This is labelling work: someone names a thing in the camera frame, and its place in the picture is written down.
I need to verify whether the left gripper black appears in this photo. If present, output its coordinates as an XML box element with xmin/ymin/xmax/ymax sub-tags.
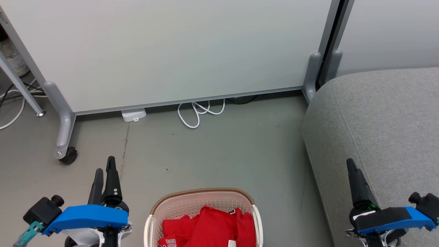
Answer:
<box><xmin>87</xmin><ymin>156</ymin><xmax>130</xmax><ymax>214</ymax></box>

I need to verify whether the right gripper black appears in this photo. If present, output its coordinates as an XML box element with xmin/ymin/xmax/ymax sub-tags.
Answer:
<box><xmin>346</xmin><ymin>158</ymin><xmax>382</xmax><ymax>221</ymax></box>

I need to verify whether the red cloth garment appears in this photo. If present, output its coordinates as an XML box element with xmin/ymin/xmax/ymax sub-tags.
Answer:
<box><xmin>158</xmin><ymin>206</ymin><xmax>257</xmax><ymax>247</ymax></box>

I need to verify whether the grey fabric sofa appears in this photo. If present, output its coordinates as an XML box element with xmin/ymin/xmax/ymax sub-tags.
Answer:
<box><xmin>302</xmin><ymin>67</ymin><xmax>439</xmax><ymax>247</ymax></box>

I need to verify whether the black caster wheel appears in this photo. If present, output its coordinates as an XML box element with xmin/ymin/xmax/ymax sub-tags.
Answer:
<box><xmin>59</xmin><ymin>147</ymin><xmax>78</xmax><ymax>165</ymax></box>

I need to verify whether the white power strip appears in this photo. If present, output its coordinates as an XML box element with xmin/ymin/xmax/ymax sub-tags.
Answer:
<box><xmin>121</xmin><ymin>108</ymin><xmax>147</xmax><ymax>122</ymax></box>

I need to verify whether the long grey partition foot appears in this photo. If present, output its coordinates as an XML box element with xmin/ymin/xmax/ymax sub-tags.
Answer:
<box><xmin>43</xmin><ymin>81</ymin><xmax>76</xmax><ymax>160</ymax></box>

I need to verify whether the cream laundry basket brown rim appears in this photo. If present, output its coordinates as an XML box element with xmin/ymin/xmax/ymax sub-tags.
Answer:
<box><xmin>144</xmin><ymin>187</ymin><xmax>264</xmax><ymax>247</ymax></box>

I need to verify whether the short grey partition foot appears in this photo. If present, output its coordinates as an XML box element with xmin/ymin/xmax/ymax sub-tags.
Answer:
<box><xmin>324</xmin><ymin>50</ymin><xmax>343</xmax><ymax>83</ymax></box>
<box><xmin>302</xmin><ymin>52</ymin><xmax>323</xmax><ymax>103</ymax></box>

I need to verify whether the grey metal table leg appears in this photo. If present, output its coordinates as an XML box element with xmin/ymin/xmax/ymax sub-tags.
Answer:
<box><xmin>0</xmin><ymin>51</ymin><xmax>46</xmax><ymax>117</ymax></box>

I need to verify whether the large white partition panel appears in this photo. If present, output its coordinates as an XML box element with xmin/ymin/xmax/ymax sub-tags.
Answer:
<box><xmin>0</xmin><ymin>0</ymin><xmax>342</xmax><ymax>115</ymax></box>

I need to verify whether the narrow white partition panel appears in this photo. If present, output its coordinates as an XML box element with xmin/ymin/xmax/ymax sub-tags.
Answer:
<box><xmin>334</xmin><ymin>0</ymin><xmax>439</xmax><ymax>78</ymax></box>

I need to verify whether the white bag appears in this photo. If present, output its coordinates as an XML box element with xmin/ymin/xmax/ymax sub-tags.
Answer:
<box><xmin>0</xmin><ymin>38</ymin><xmax>30</xmax><ymax>77</ymax></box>

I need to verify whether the coiled white power cable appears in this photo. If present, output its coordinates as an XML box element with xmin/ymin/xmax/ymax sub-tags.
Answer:
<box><xmin>177</xmin><ymin>99</ymin><xmax>226</xmax><ymax>129</ymax></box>

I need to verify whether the thin white floor cable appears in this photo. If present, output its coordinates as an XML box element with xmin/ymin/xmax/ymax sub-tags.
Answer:
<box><xmin>0</xmin><ymin>79</ymin><xmax>48</xmax><ymax>131</ymax></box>

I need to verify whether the thin black floor cable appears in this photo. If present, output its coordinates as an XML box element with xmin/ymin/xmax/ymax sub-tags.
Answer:
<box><xmin>0</xmin><ymin>82</ymin><xmax>46</xmax><ymax>107</ymax></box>

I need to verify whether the black cable under partition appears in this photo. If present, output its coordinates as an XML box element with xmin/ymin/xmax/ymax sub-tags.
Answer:
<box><xmin>226</xmin><ymin>95</ymin><xmax>259</xmax><ymax>105</ymax></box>

